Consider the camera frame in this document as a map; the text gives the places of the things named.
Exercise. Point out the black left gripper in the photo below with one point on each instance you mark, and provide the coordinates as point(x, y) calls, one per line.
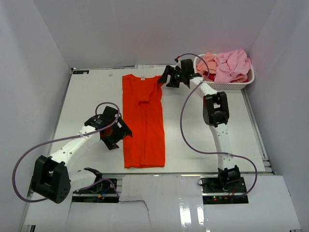
point(122, 132)

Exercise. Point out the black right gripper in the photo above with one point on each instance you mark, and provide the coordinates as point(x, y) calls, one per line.
point(168, 71)

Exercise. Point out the orange t shirt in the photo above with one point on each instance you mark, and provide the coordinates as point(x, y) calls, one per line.
point(143, 113)

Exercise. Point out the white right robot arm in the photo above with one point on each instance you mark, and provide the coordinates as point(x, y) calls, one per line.
point(215, 115)

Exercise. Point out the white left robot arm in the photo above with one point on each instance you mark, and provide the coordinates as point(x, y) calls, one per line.
point(51, 175)

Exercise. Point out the peach t shirt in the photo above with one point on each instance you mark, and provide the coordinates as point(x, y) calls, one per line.
point(202, 69)

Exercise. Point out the magenta t shirt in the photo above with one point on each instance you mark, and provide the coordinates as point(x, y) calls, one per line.
point(211, 78)

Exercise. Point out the light pink t shirt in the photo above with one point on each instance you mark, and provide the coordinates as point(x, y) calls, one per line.
point(232, 67)

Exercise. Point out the white perforated laundry basket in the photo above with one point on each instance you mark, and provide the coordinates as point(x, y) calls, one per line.
point(234, 85)

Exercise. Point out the black table label sticker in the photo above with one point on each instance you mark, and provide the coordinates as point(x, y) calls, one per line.
point(80, 72)

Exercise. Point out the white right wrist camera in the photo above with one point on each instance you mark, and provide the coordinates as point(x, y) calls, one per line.
point(177, 60)

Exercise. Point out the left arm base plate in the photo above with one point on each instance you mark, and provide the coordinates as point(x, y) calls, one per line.
point(103, 192)

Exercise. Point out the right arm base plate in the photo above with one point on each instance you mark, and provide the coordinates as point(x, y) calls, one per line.
point(214, 194)

